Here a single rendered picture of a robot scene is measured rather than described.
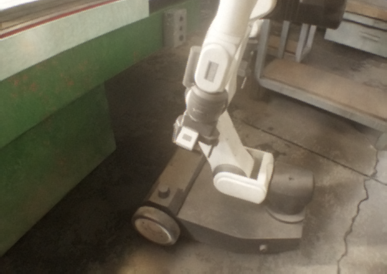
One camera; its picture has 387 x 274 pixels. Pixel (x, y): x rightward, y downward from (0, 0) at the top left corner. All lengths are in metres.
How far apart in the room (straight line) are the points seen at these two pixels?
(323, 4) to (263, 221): 0.78
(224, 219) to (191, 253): 0.22
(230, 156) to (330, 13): 0.57
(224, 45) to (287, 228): 0.78
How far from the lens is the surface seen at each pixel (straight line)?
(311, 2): 0.69
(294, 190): 1.01
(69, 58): 1.06
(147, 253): 1.17
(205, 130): 0.67
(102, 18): 1.12
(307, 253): 1.27
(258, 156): 1.11
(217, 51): 0.53
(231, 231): 1.03
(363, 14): 1.71
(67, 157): 1.32
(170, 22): 1.49
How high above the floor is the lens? 1.05
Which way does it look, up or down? 38 degrees down
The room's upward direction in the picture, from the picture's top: 3 degrees clockwise
